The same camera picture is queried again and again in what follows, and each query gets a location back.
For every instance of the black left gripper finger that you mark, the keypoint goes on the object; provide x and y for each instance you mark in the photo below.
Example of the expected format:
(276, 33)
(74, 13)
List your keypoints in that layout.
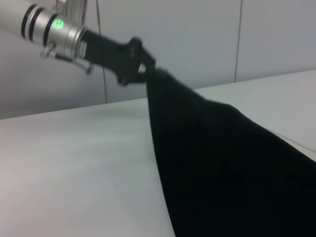
(143, 75)
(148, 58)

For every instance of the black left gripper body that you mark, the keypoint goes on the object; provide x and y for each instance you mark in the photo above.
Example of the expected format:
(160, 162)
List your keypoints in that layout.
(111, 56)

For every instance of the black shirt with FREE print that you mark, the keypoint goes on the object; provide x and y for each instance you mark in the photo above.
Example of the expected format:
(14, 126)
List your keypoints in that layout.
(222, 160)

